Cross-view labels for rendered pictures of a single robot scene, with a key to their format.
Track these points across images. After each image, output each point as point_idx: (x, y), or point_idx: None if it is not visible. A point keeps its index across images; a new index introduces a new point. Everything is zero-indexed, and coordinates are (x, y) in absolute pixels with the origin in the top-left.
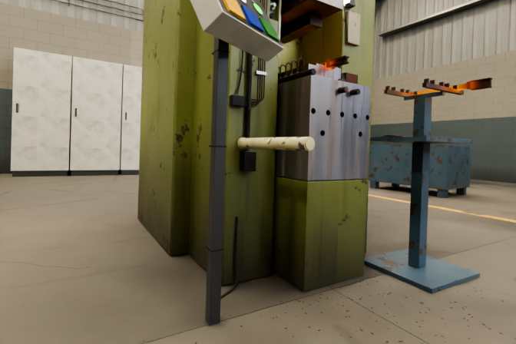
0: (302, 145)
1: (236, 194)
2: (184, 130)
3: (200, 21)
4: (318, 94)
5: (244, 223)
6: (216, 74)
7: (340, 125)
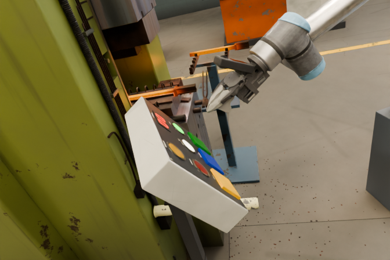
0: (256, 208)
1: (167, 245)
2: (44, 232)
3: (219, 228)
4: (192, 131)
5: (176, 252)
6: (184, 220)
7: (200, 134)
